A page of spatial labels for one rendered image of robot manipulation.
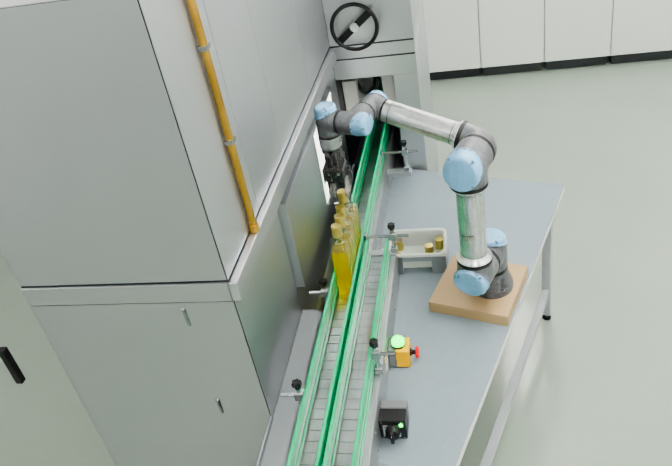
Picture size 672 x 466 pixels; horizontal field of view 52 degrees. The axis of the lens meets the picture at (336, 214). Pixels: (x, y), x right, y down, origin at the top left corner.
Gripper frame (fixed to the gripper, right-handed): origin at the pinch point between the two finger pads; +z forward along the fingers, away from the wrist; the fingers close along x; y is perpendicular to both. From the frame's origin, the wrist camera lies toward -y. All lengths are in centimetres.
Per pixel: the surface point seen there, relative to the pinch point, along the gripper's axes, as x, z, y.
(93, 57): -28, -83, 74
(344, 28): -7, -30, -87
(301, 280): -12.5, 16.8, 27.1
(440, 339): 32, 43, 29
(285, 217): -12.7, -9.1, 27.1
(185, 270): -25, -26, 74
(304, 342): -11, 30, 43
